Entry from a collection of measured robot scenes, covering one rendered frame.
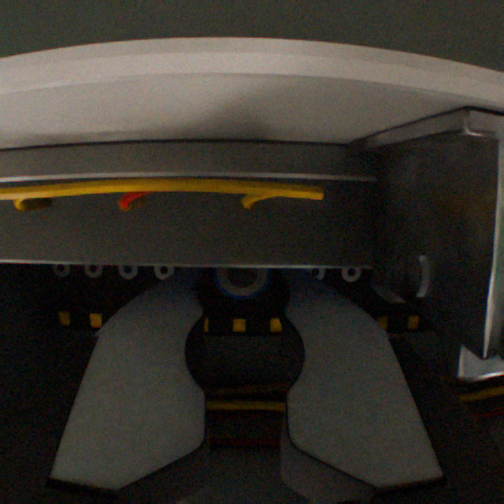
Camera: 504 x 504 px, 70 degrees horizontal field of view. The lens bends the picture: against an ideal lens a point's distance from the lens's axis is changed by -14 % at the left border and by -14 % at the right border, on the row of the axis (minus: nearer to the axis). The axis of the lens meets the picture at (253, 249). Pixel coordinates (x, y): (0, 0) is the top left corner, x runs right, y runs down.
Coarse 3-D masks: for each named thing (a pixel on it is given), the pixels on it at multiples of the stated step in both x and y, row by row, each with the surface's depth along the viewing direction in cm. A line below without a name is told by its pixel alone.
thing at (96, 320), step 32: (64, 288) 22; (96, 288) 22; (128, 288) 22; (352, 288) 23; (64, 320) 22; (96, 320) 22; (224, 320) 23; (256, 320) 23; (384, 320) 23; (416, 320) 23
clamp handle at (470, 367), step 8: (456, 344) 5; (456, 352) 5; (464, 352) 5; (456, 360) 5; (464, 360) 5; (472, 360) 5; (480, 360) 5; (488, 360) 5; (496, 360) 5; (456, 368) 5; (464, 368) 5; (472, 368) 5; (480, 368) 5; (488, 368) 5; (496, 368) 5; (456, 376) 5; (464, 376) 5; (472, 376) 5; (480, 376) 5; (488, 376) 5
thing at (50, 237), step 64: (0, 192) 6; (64, 192) 6; (128, 192) 6; (192, 192) 8; (256, 192) 6; (320, 192) 6; (0, 256) 8; (64, 256) 8; (128, 256) 8; (192, 256) 8; (256, 256) 8; (320, 256) 8
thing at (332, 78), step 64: (0, 0) 2; (64, 0) 2; (128, 0) 2; (192, 0) 2; (256, 0) 2; (320, 0) 2; (384, 0) 2; (448, 0) 2; (0, 64) 2; (64, 64) 2; (128, 64) 2; (192, 64) 2; (256, 64) 2; (320, 64) 2; (384, 64) 2; (448, 64) 2; (0, 128) 4; (64, 128) 5; (128, 128) 5; (192, 128) 6; (256, 128) 6; (320, 128) 5; (384, 128) 5
